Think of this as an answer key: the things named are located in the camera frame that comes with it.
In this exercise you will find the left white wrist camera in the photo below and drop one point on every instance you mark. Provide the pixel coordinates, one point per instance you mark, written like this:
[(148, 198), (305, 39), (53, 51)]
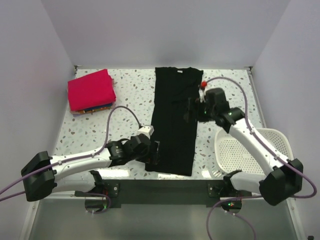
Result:
[(146, 130)]

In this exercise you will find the folded orange t shirt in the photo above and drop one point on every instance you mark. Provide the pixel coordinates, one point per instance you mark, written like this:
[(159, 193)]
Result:
[(93, 109)]

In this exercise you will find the white perforated plastic basket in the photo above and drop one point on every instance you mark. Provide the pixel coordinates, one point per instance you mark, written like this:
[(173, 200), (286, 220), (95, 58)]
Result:
[(231, 155)]

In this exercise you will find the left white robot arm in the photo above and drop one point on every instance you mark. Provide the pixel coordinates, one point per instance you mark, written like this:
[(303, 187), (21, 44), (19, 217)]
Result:
[(44, 174)]

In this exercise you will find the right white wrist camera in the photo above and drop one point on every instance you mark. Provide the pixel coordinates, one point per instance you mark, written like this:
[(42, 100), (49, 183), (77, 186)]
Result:
[(202, 96)]

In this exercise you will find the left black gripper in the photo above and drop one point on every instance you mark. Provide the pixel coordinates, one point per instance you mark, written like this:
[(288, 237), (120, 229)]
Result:
[(155, 155)]

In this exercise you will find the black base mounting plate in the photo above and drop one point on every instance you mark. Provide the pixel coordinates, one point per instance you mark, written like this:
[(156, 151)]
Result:
[(167, 192)]

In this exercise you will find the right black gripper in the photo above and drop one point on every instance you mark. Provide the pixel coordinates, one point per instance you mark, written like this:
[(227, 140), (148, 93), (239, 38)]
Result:
[(201, 118)]

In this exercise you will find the folded pink t shirt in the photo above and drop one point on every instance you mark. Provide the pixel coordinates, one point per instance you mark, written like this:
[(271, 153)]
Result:
[(92, 90)]

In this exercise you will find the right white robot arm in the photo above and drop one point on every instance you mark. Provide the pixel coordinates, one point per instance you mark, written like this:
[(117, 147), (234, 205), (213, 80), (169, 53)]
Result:
[(281, 176)]

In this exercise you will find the black t shirt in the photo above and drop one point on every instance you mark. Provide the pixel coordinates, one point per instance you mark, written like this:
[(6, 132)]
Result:
[(176, 137)]

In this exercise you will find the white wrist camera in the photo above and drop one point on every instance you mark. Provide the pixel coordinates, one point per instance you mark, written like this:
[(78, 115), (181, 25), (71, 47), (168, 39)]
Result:
[(146, 130), (202, 96)]

